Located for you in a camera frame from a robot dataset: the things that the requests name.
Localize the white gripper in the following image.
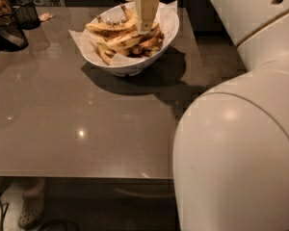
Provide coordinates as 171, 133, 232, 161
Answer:
126, 0, 160, 35

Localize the large spotted yellow banana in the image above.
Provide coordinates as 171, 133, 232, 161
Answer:
106, 22, 160, 50

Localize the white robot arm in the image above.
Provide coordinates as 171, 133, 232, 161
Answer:
172, 0, 289, 231

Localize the upright yellow banana back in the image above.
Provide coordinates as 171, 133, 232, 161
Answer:
120, 4, 135, 20

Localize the top curved yellow banana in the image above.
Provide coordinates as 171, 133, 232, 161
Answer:
85, 13, 138, 36

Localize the white paper bowl liner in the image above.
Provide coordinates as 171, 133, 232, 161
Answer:
69, 1, 180, 75

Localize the white ceramic bowl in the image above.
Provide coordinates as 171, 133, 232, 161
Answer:
79, 1, 180, 76

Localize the orange banana right low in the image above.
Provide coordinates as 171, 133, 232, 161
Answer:
132, 38, 163, 55

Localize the small left yellow banana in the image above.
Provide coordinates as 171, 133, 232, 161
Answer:
97, 42, 115, 64

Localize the small wrapped packet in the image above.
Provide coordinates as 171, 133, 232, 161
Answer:
39, 13, 53, 22

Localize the black mesh pen cup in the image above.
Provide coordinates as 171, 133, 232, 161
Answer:
12, 0, 40, 30

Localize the black mesh basket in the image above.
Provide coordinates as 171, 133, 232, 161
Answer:
0, 14, 28, 51

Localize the beige clog shoe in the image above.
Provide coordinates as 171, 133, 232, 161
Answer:
17, 178, 45, 230

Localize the black floor cable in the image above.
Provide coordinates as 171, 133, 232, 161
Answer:
0, 199, 10, 231

